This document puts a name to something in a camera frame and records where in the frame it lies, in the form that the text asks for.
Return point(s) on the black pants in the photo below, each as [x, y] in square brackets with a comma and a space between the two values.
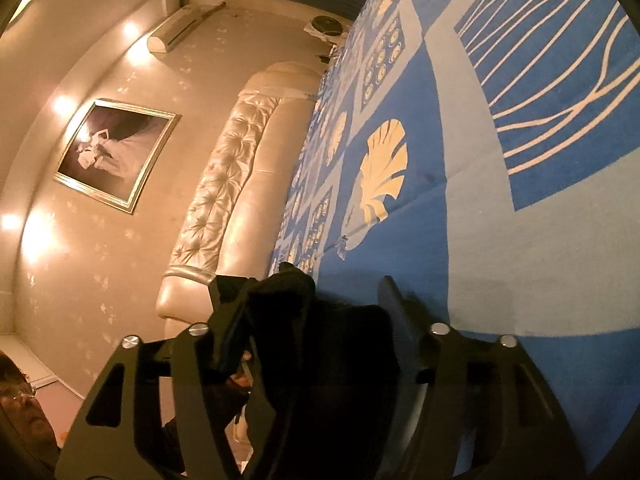
[325, 385]

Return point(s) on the oval white-framed mirror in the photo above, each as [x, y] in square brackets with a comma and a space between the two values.
[327, 23]

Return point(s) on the person's head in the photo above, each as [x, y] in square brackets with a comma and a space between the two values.
[27, 420]

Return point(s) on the cream tufted leather headboard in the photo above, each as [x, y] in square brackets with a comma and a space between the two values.
[250, 185]

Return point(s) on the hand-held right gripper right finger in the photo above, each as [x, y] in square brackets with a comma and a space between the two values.
[405, 330]

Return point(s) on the white wall air conditioner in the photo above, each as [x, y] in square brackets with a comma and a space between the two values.
[182, 27]

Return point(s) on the person's eyeglasses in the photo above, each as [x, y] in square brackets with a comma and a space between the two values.
[17, 390]

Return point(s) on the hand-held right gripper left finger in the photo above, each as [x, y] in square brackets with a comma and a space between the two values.
[200, 355]

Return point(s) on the blue printed bed sheet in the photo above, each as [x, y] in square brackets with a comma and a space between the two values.
[475, 235]

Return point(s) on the gold-framed wall picture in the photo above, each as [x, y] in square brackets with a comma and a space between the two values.
[117, 155]

